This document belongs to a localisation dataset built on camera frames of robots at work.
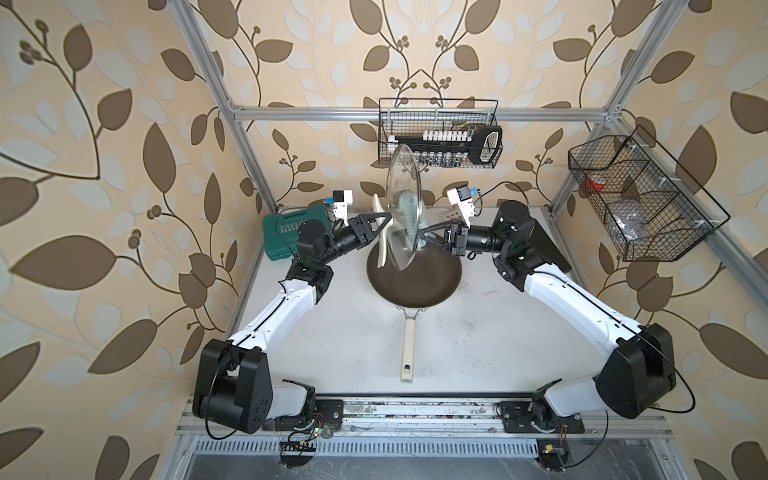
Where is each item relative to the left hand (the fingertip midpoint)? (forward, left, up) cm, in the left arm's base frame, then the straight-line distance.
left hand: (385, 216), depth 69 cm
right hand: (-5, -8, -1) cm, 9 cm away
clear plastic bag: (+4, -61, -3) cm, 61 cm away
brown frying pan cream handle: (+4, -14, -34) cm, 37 cm away
